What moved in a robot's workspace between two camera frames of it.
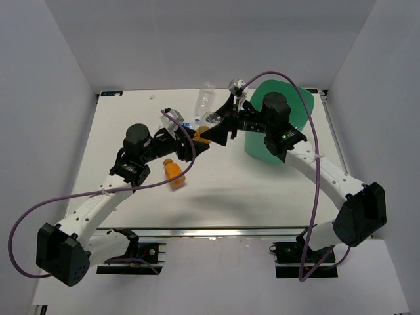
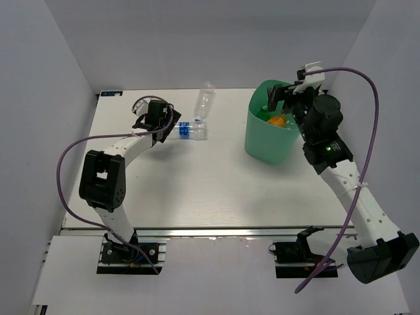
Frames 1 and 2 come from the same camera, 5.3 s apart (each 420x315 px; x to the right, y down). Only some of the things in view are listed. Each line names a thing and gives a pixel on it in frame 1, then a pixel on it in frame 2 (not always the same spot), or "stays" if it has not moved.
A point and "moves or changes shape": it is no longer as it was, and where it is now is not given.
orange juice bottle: x=171 y=169 moves or changes shape
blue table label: x=111 y=93 stays
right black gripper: x=218 y=134 to x=277 y=93
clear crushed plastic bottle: x=205 y=100 stays
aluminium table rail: x=215 y=231 stays
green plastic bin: x=255 y=144 stays
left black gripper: x=182 y=153 to x=171 y=117
